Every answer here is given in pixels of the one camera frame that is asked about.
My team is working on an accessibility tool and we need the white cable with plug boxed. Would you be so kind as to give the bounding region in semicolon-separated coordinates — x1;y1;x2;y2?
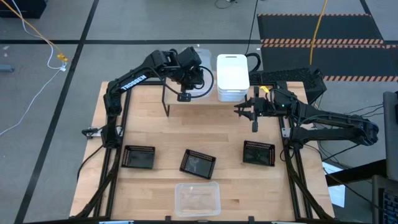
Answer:
0;0;68;137

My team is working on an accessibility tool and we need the black mat with hazard stripes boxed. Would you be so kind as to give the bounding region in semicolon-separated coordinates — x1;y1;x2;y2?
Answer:
257;13;398;82

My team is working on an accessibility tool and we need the orange cable with yellow connector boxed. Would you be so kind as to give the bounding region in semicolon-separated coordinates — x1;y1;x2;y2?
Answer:
0;0;69;63

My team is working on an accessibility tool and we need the black beam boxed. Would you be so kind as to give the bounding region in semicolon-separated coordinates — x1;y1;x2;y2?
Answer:
325;159;388;187

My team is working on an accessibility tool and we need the black floor cable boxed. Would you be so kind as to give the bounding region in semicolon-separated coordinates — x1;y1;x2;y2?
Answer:
244;0;262;73

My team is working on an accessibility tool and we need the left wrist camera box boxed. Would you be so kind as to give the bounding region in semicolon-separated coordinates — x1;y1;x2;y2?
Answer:
177;46;203;70

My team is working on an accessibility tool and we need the black box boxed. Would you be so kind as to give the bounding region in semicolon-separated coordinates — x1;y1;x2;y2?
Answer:
0;0;48;19

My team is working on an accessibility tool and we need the clear plastic basket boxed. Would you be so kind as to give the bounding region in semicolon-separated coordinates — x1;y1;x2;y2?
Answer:
185;46;216;98
186;91;215;101
174;181;222;218

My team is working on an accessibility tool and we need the wooden shelf with black legs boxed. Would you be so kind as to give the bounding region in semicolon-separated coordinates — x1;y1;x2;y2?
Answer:
161;76;249;118

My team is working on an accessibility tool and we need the yellow hanging cable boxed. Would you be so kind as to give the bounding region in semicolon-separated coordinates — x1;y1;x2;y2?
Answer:
309;0;328;65

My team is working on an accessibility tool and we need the white paper sheet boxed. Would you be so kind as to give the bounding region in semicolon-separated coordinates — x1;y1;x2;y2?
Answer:
322;161;346;208

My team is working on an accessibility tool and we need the dark laptop keyboard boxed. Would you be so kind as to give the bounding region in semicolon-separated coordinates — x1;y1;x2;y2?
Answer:
372;174;398;224

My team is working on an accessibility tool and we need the black slotted plastic basket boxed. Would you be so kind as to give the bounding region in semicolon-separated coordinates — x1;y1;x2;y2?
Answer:
242;139;276;167
121;144;156;170
178;148;217;180

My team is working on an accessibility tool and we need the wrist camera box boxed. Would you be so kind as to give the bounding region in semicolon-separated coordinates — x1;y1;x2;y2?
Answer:
272;89;295;110
177;46;203;70

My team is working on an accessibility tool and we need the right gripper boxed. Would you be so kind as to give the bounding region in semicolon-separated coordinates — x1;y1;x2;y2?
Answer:
233;86;275;133

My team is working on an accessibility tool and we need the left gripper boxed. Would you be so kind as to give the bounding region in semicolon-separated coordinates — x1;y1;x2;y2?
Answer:
172;63;206;103

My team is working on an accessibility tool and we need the black aluminium rig frame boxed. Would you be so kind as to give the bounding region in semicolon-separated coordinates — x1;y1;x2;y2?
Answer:
74;79;336;222

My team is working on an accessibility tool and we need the grey panel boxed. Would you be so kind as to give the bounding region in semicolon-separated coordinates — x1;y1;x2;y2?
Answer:
383;91;398;182

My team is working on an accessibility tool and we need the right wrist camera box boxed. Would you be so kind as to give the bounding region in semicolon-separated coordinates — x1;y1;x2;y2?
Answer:
272;89;295;110

